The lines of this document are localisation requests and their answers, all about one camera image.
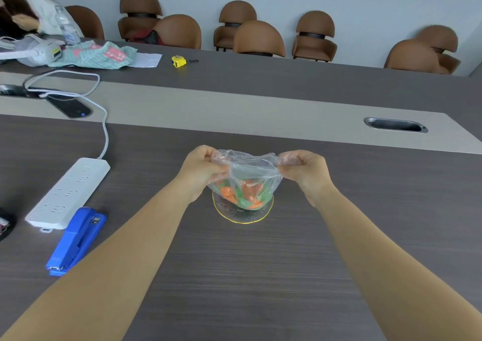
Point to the person's left hand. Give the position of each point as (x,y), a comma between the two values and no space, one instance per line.
(195,173)

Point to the person's left forearm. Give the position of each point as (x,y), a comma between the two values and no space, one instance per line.
(105,273)

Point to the clear water bottle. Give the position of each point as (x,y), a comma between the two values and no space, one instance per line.
(67,28)

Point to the black flat device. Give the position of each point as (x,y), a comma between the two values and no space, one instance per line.
(11,90)

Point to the yellow tape measure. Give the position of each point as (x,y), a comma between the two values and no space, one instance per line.
(178,61)

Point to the black round object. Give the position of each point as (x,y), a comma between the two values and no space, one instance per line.
(5,224)

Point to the white paper sheet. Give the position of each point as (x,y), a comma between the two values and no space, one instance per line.
(146,60)

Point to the person's right hand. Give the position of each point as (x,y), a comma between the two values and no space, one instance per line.
(310,175)

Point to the clear plastic bag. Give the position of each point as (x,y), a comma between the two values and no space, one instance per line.
(250,169)

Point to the orange and green candies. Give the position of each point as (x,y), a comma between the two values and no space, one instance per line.
(244,195)

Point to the row of brown chairs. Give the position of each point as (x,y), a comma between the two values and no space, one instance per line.
(258,39)

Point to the person's right forearm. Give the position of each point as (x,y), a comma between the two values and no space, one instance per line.
(391,273)

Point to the blue stapler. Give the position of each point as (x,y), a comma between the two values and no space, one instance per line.
(77,241)

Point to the white power strip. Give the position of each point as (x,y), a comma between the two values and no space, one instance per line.
(69,192)

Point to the person's right thumb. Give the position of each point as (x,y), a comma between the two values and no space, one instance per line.
(289,171)

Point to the person's left thumb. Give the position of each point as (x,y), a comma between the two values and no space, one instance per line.
(219,168)

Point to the white handheld device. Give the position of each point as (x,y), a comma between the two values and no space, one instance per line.
(39,50)

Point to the black smartphone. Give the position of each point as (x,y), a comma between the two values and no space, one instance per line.
(69,107)

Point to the glass plate with yellow rim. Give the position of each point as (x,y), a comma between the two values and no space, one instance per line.
(241,216)

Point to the green patterned bag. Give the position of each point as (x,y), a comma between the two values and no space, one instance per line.
(98,54)

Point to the red and black bag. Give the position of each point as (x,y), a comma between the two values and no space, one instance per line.
(148,37)

